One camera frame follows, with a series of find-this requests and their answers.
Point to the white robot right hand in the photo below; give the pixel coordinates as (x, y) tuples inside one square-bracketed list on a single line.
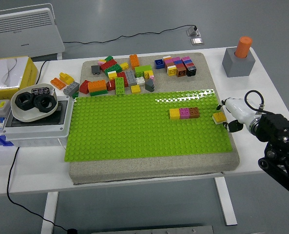
[(239, 109)]

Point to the blue building brick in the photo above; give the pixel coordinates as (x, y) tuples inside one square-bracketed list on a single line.
[(159, 64)]

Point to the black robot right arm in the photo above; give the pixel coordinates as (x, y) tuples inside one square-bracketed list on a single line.
[(277, 126)]

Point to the brown square brick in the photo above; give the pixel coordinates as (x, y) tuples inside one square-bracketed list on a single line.
[(194, 112)]

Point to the magenta square brick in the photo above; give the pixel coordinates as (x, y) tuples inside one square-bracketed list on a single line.
[(184, 113)]

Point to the yellow square brick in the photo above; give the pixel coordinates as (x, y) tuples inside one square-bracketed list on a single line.
[(174, 114)]

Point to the dark grey sloped brick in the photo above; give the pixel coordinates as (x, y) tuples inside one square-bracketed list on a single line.
[(149, 85)]

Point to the small pink brick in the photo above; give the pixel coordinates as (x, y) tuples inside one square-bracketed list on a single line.
[(101, 63), (151, 78)]

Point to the large lime green brick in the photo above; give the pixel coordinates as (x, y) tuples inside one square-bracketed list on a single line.
[(141, 70)]

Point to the green studded baseplate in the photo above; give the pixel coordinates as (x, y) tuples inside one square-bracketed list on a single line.
[(134, 131)]

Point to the long grey brick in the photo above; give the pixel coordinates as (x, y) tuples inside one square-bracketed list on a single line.
[(130, 77)]

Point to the tall orange brick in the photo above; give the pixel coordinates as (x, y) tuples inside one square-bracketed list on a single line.
[(134, 61)]

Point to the long lime green brick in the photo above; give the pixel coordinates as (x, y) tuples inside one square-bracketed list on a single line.
[(120, 85)]

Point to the large red brick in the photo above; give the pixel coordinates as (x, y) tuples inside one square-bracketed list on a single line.
[(109, 64)]

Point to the small dark green brick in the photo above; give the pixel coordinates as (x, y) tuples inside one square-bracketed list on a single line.
[(108, 58)]

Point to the dark green flat brick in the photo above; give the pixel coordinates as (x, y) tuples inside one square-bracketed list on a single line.
[(99, 92)]

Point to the large orange brick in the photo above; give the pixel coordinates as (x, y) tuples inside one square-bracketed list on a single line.
[(97, 85)]

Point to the small yellow flat brick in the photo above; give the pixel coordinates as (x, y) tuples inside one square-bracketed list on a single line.
[(102, 60)]

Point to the red sloped brick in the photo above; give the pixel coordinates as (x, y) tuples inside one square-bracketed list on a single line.
[(84, 86)]

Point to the light grey brick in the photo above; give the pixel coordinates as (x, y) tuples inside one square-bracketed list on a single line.
[(71, 88)]

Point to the yellow sloped brick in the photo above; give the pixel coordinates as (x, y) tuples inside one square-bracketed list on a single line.
[(66, 78)]

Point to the orange flat brick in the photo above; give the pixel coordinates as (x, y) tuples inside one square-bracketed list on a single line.
[(57, 83)]

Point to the grey block holder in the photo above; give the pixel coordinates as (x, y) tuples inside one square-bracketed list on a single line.
[(236, 67)]

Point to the black cube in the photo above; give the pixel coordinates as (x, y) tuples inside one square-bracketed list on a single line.
[(191, 70)]

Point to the orange cylinder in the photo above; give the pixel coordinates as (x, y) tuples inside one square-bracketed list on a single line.
[(243, 47)]

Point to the orange-brown cube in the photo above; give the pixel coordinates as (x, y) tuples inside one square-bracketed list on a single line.
[(181, 72)]

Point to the blue cube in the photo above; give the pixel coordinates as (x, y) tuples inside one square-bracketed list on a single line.
[(187, 62)]

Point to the pink cube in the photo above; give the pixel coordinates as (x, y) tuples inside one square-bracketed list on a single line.
[(176, 59), (169, 62), (186, 58)]

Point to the dark red cube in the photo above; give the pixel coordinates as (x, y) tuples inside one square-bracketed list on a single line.
[(178, 63)]

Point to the yellow cube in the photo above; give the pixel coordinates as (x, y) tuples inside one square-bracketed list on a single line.
[(171, 70)]

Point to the metal floor cover plate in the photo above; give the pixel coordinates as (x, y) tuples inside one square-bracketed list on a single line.
[(198, 41)]

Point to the brown cube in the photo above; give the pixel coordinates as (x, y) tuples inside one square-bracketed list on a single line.
[(169, 65)]

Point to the white and orange cube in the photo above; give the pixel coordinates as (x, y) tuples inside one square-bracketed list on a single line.
[(167, 58)]

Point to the metal floor socket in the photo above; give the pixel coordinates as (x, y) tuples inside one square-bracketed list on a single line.
[(194, 32)]

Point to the white table leg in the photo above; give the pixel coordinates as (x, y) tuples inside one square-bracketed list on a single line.
[(225, 202), (49, 212)]

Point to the grey-brown mat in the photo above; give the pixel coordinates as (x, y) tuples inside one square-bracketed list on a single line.
[(146, 170)]

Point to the small dark green piece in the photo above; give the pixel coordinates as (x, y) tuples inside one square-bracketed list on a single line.
[(75, 95)]

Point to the black and silver component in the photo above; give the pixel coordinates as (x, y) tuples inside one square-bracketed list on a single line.
[(40, 90)]

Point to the black hex nut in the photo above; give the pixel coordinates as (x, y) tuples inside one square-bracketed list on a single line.
[(38, 104), (24, 101)]

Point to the grey electrical junction box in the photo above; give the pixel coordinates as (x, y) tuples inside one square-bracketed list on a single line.
[(37, 134)]

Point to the white shallow bowl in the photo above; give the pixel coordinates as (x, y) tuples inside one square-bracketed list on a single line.
[(25, 115)]

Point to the white panel heater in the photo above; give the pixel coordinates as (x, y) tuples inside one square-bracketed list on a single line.
[(25, 34)]

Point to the yellow tissue box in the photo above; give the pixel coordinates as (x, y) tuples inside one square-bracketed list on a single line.
[(5, 73)]

